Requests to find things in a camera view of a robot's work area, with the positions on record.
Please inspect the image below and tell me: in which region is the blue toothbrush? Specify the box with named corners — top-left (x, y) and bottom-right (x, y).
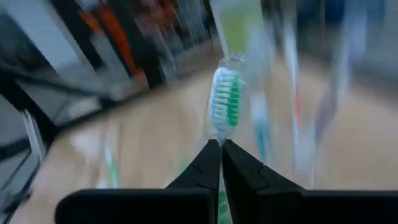
top-left (248, 24), bottom-right (274, 162)

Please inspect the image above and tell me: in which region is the white wipes canister green label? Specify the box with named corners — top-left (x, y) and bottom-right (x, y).
top-left (210, 0), bottom-right (268, 60)

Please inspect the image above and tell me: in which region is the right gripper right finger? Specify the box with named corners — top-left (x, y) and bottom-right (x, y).
top-left (222, 139), bottom-right (398, 224)

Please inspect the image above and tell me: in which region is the green toothbrush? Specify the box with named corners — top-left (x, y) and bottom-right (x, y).
top-left (96, 136), bottom-right (121, 189)
top-left (203, 51), bottom-right (248, 224)

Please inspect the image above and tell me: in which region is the black aluminium table frame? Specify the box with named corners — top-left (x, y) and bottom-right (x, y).
top-left (0, 0), bottom-right (175, 215)

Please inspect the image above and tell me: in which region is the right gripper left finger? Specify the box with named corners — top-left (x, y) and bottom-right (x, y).
top-left (55, 139), bottom-right (222, 224)

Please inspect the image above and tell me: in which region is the purple toothbrush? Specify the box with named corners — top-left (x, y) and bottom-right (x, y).
top-left (313, 30), bottom-right (352, 147)

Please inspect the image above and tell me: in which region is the orange toothbrush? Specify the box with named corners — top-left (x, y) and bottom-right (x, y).
top-left (281, 18), bottom-right (304, 169)

